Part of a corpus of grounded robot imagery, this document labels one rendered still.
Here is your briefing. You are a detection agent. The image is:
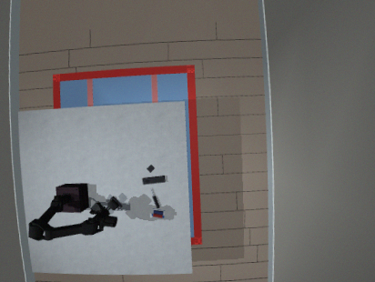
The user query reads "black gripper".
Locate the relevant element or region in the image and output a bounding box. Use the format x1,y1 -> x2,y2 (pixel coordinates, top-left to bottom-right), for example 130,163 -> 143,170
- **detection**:
98,198 -> 119,216

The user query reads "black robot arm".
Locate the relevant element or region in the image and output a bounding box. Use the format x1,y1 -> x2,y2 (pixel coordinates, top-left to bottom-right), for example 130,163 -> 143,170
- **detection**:
28,193 -> 117,240

